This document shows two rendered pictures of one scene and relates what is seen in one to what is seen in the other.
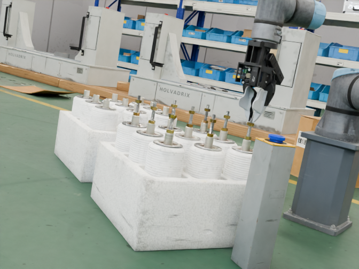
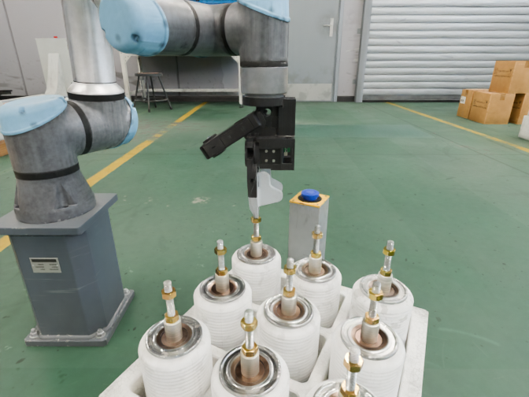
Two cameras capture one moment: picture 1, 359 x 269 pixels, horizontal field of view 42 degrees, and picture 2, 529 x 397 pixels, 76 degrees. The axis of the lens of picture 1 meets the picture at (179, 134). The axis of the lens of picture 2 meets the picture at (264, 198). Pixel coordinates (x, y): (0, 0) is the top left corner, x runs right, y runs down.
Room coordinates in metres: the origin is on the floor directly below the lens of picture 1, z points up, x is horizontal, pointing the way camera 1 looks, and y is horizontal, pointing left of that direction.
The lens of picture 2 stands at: (1.57, 0.29, 0.60)
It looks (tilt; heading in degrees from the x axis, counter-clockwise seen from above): 22 degrees down; 235
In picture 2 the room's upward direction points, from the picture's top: straight up
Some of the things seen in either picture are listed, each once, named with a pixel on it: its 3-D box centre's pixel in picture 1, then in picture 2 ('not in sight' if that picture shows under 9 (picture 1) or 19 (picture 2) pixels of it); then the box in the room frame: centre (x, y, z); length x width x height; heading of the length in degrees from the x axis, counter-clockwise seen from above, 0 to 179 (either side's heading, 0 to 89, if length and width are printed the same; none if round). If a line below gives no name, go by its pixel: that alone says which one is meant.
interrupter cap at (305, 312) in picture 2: (187, 137); (288, 310); (1.31, -0.02, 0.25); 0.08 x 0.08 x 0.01
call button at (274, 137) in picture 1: (276, 139); (309, 195); (1.09, -0.23, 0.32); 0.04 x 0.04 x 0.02
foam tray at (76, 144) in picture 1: (118, 146); not in sight; (1.78, 0.23, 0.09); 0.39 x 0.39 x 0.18; 30
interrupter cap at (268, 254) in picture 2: (244, 150); (256, 254); (1.26, -0.19, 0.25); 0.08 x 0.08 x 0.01
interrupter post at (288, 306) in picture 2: (188, 132); (288, 303); (1.31, -0.02, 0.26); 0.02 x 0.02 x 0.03
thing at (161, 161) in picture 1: (161, 179); (375, 332); (1.15, 0.02, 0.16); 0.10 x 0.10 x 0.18
